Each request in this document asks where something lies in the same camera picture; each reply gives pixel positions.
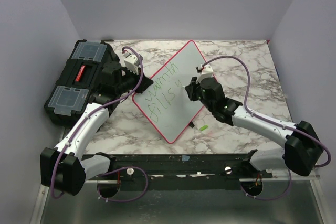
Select pink-framed whiteboard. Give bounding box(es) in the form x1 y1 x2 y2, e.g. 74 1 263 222
132 40 206 144

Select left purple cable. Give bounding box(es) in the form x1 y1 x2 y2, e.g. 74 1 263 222
50 47 149 204

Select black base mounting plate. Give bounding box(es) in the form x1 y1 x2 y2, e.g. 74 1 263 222
94 152 272 191

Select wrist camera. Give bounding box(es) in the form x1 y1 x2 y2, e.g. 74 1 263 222
196 64 213 83
123 50 140 74

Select green marker cap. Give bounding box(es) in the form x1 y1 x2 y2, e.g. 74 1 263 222
199 125 208 131

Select black plastic toolbox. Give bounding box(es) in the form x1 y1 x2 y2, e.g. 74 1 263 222
44 40 120 127

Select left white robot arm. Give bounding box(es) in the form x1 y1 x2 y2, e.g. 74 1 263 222
40 59 146 198

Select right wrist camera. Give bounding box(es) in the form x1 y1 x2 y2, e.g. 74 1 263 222
196 64 213 83

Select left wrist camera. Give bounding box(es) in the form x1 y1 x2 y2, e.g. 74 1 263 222
123 50 140 74

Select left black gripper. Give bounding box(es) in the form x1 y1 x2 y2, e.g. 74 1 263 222
117 65 154 95

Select black whiteboard clip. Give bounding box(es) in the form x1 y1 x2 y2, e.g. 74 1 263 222
188 121 195 128

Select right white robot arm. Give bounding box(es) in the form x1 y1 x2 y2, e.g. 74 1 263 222
185 77 322 178

